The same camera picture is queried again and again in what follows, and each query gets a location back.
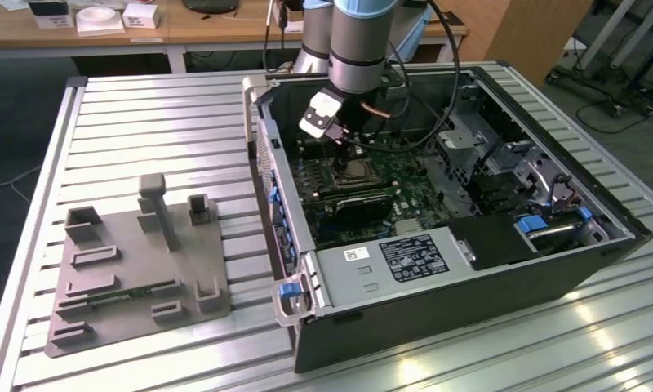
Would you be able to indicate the silver CPU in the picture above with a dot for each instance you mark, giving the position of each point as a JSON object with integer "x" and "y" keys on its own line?
{"x": 360, "y": 171}

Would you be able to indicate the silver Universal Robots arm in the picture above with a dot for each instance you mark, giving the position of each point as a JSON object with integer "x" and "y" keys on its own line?
{"x": 359, "y": 61}

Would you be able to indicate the CPU socket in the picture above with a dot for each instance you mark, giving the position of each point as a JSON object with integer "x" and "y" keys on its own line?
{"x": 365, "y": 182}

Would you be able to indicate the blue expansion slot clip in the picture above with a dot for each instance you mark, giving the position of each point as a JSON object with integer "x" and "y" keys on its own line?
{"x": 273, "y": 194}

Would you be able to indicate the copper coloured tube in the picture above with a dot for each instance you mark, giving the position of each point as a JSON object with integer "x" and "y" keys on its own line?
{"x": 377, "y": 111}

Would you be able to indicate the silver metal disk bay cage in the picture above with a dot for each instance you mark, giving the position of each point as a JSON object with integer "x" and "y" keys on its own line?
{"x": 463, "y": 139}

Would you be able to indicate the black graphics card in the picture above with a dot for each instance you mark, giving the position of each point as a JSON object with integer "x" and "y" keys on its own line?
{"x": 361, "y": 210}

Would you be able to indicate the green motherboard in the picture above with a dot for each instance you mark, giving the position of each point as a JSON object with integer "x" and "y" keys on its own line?
{"x": 413, "y": 200}

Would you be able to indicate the small silver chipset heatsink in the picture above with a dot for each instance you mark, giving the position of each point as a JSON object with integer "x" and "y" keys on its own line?
{"x": 411, "y": 225}

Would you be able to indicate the wooden desk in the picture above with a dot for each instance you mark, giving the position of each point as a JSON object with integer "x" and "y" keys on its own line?
{"x": 223, "y": 28}

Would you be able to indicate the metal wheeled stand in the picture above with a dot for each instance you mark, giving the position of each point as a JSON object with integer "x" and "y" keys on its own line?
{"x": 555, "y": 75}

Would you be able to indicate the black plastic shroud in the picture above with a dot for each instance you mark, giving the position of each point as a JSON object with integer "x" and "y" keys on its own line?
{"x": 489, "y": 241}

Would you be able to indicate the wooden cabinet side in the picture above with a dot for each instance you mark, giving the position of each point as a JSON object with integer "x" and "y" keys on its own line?
{"x": 533, "y": 36}

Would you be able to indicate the black round base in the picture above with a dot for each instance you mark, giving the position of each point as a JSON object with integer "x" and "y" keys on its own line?
{"x": 212, "y": 5}

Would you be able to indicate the silver power supply unit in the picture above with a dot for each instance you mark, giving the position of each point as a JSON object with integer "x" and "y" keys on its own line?
{"x": 353, "y": 281}

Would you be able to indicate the large blue latch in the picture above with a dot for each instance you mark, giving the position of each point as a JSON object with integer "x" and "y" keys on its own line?
{"x": 531, "y": 225}

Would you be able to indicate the white labelled box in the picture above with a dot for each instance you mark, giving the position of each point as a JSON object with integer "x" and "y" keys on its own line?
{"x": 141, "y": 18}

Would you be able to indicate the small blue latch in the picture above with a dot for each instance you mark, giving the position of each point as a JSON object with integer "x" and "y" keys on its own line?
{"x": 585, "y": 214}

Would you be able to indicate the white box with round recess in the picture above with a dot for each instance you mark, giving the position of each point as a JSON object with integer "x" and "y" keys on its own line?
{"x": 100, "y": 28}

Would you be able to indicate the grey parts rack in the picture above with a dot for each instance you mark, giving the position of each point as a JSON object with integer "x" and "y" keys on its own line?
{"x": 141, "y": 261}

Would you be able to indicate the black open PC case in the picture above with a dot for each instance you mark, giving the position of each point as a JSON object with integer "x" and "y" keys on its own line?
{"x": 468, "y": 326}

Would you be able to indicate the green RAM stick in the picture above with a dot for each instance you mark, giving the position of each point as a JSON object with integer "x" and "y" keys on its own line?
{"x": 120, "y": 296}

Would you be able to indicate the white box with black top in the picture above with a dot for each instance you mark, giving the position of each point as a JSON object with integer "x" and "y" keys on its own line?
{"x": 48, "y": 20}

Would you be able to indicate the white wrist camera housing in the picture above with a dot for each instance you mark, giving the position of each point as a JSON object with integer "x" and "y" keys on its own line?
{"x": 320, "y": 114}

